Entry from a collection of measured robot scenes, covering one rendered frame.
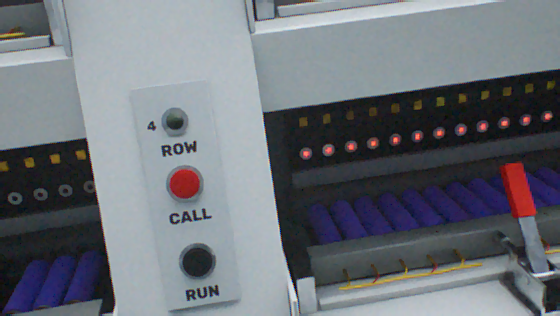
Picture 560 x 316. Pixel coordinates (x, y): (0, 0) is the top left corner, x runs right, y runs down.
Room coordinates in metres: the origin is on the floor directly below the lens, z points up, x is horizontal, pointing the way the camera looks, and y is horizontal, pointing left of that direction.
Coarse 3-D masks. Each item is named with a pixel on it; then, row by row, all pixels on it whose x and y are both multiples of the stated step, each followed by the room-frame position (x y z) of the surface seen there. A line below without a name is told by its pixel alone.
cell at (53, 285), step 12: (60, 264) 0.40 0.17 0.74; (72, 264) 0.40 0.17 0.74; (48, 276) 0.38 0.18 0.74; (60, 276) 0.38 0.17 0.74; (72, 276) 0.40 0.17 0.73; (48, 288) 0.37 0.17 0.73; (60, 288) 0.37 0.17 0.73; (36, 300) 0.36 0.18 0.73; (48, 300) 0.35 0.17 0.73; (60, 300) 0.36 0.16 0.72
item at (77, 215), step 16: (64, 208) 0.45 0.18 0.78; (80, 208) 0.45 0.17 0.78; (96, 208) 0.45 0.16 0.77; (0, 224) 0.44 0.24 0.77; (16, 224) 0.44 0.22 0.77; (32, 224) 0.44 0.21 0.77; (48, 224) 0.45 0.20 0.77; (64, 224) 0.45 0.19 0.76; (16, 272) 0.43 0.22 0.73; (112, 288) 0.34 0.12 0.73; (112, 304) 0.33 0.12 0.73
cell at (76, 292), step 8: (88, 256) 0.40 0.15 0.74; (96, 256) 0.41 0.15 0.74; (80, 264) 0.39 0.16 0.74; (88, 264) 0.39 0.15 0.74; (96, 264) 0.40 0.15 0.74; (80, 272) 0.38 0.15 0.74; (88, 272) 0.38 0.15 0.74; (96, 272) 0.39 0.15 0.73; (72, 280) 0.38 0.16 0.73; (80, 280) 0.37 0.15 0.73; (88, 280) 0.37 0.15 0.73; (96, 280) 0.38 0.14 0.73; (72, 288) 0.36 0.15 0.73; (80, 288) 0.36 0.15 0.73; (88, 288) 0.37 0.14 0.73; (72, 296) 0.35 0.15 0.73; (80, 296) 0.35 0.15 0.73; (88, 296) 0.36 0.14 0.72; (64, 304) 0.35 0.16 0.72
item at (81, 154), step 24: (72, 144) 0.44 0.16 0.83; (0, 168) 0.43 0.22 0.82; (24, 168) 0.43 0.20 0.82; (48, 168) 0.44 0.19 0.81; (72, 168) 0.44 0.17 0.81; (0, 192) 0.44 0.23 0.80; (24, 192) 0.44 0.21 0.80; (48, 192) 0.44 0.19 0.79; (72, 192) 0.45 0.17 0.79; (96, 192) 0.45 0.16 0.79; (0, 216) 0.45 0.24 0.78
